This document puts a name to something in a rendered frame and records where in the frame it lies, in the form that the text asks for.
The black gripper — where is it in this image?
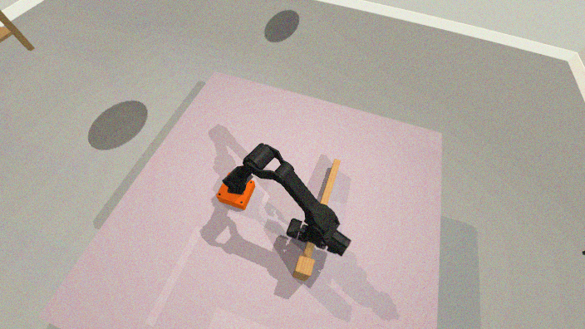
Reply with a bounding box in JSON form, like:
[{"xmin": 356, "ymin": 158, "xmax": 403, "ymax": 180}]
[{"xmin": 286, "ymin": 219, "xmax": 336, "ymax": 253}]

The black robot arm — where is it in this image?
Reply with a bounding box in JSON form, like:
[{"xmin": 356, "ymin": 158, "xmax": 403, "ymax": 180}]
[{"xmin": 222, "ymin": 143, "xmax": 351, "ymax": 256}]

